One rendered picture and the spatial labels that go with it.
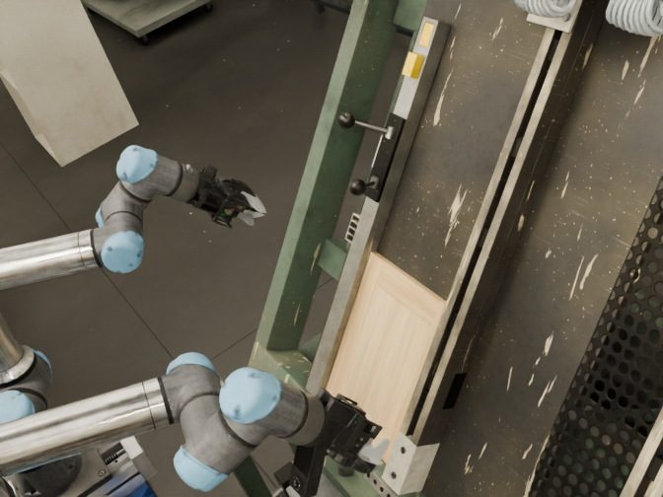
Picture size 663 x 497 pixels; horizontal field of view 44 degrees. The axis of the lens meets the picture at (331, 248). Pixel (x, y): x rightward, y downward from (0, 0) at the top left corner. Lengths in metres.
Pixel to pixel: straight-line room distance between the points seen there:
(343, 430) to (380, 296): 0.68
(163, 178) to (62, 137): 3.90
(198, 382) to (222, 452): 0.14
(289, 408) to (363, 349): 0.82
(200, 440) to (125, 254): 0.50
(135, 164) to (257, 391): 0.66
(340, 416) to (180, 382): 0.25
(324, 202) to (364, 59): 0.37
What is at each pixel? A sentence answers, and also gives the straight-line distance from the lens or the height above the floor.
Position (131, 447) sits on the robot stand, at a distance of 2.05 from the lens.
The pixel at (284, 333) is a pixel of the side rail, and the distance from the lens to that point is 2.22.
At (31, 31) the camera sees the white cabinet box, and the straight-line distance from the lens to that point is 5.30.
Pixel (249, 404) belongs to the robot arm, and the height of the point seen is 1.64.
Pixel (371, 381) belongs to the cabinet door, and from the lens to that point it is 1.93.
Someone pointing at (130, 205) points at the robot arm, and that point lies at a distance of 1.65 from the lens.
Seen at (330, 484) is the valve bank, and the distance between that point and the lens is 2.10.
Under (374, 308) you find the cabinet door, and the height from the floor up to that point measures 1.12.
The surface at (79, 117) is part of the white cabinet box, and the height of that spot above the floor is 0.24.
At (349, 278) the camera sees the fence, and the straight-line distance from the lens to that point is 1.94.
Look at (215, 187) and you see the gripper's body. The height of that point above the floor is 1.52.
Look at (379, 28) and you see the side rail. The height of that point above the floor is 1.59.
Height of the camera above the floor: 2.43
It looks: 38 degrees down
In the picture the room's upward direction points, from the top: 19 degrees counter-clockwise
